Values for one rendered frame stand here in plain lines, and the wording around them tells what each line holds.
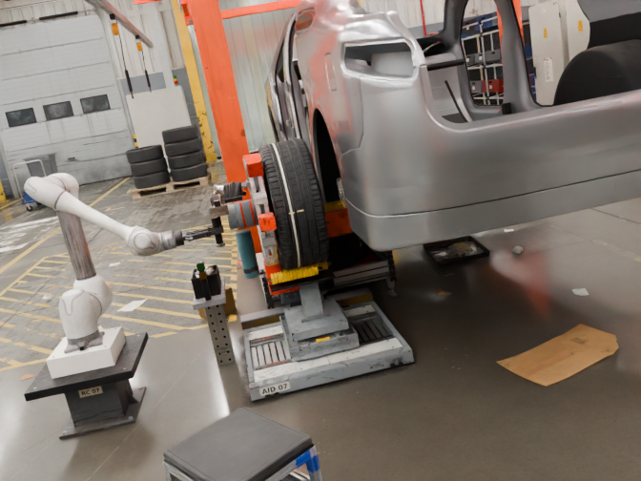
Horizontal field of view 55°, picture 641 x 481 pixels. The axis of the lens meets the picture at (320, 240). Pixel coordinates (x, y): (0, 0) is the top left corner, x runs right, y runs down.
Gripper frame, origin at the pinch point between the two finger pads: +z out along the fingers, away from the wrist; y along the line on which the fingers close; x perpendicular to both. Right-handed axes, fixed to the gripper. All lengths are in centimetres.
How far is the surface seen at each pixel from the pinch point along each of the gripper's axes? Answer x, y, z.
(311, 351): -71, 8, 34
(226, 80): 71, -60, 21
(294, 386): -80, 23, 21
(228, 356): -79, -30, -10
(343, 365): -75, 23, 47
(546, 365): -83, 56, 135
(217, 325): -59, -30, -12
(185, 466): -50, 119, -21
